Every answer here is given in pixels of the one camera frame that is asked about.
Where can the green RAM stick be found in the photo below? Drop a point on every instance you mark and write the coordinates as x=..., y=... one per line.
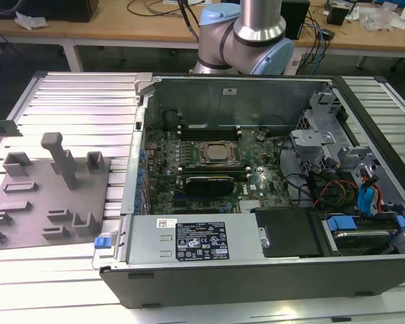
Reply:
x=199, y=126
x=3, y=127

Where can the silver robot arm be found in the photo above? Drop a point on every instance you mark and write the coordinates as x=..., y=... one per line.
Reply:
x=260, y=27

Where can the black RAM slot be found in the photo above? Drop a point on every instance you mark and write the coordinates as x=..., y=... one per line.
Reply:
x=209, y=130
x=216, y=174
x=209, y=134
x=216, y=168
x=209, y=138
x=216, y=171

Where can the silver CPU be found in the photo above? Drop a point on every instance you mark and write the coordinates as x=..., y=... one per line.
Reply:
x=216, y=150

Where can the black graphics card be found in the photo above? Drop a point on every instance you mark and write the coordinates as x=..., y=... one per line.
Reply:
x=209, y=185

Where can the green PC motherboard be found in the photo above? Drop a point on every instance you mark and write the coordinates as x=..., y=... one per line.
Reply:
x=256, y=162

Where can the silver coin battery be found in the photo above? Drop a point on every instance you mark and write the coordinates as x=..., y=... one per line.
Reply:
x=260, y=136

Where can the silver power supply unit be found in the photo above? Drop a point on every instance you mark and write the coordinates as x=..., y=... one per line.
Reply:
x=145, y=243

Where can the black plastic shroud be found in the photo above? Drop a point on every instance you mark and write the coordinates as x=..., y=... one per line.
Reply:
x=287, y=233

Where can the grey metal drive cage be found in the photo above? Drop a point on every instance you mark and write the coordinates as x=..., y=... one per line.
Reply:
x=310, y=138

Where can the open black PC case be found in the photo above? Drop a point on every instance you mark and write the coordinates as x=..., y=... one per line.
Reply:
x=222, y=287

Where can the hard disk in blue carrier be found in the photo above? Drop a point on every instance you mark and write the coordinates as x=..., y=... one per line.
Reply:
x=339, y=224

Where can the wooden desk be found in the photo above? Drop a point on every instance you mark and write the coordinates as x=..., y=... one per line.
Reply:
x=121, y=27

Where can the grey parts rack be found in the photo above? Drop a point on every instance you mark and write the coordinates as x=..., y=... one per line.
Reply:
x=37, y=202

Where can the tall black box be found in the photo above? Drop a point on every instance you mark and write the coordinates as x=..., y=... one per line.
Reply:
x=297, y=20

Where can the black power adapter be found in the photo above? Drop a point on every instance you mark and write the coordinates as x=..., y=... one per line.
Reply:
x=329, y=34

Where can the small black box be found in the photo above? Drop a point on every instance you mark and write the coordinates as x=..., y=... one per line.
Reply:
x=337, y=15

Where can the large black equipment box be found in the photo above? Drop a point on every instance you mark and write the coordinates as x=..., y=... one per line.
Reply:
x=54, y=10

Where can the crumpled white paper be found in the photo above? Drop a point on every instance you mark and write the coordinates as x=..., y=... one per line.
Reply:
x=33, y=20

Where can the clear plastic bag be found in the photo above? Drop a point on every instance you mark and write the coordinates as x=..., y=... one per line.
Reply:
x=384, y=18

